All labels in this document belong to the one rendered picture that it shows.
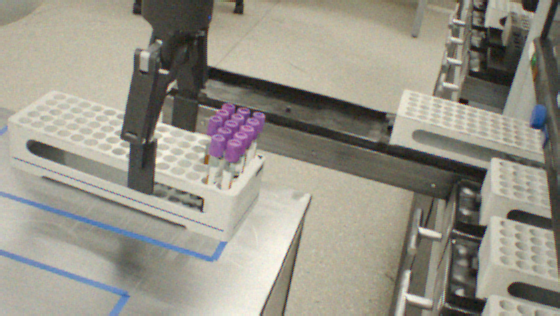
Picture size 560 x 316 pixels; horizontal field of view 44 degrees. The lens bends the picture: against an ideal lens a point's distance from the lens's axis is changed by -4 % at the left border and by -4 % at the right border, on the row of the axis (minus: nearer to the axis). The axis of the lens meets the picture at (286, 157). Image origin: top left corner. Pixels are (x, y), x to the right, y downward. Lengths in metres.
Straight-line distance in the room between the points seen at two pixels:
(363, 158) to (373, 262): 1.14
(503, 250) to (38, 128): 0.55
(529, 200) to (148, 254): 0.48
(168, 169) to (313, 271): 1.34
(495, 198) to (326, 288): 1.18
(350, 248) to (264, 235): 1.42
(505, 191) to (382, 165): 0.21
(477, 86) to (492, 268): 0.69
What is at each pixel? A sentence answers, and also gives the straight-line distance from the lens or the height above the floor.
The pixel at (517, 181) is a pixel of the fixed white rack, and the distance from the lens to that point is 0.99.
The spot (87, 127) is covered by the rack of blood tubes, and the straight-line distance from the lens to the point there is 0.87.
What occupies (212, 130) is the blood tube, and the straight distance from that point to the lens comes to 0.80.
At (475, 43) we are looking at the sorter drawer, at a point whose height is 0.82.
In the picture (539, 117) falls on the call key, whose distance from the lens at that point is 0.88.
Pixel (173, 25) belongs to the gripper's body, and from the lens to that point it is 0.74.
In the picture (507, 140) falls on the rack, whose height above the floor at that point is 0.86.
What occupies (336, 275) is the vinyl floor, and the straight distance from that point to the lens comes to 2.12.
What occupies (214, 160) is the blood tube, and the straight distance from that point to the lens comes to 0.77.
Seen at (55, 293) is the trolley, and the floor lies 0.82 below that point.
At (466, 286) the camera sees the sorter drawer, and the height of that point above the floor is 0.82.
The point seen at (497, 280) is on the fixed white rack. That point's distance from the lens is 0.82.
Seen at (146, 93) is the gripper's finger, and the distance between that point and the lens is 0.73.
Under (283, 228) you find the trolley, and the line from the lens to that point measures 0.84.
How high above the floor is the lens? 1.31
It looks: 30 degrees down
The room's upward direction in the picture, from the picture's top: 11 degrees clockwise
